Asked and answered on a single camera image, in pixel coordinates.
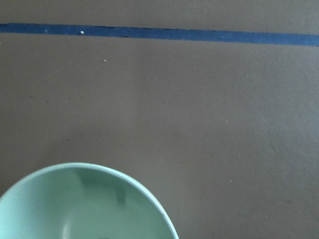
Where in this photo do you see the green bowl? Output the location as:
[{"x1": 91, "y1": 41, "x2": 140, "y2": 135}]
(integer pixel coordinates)
[{"x1": 0, "y1": 163, "x2": 178, "y2": 239}]

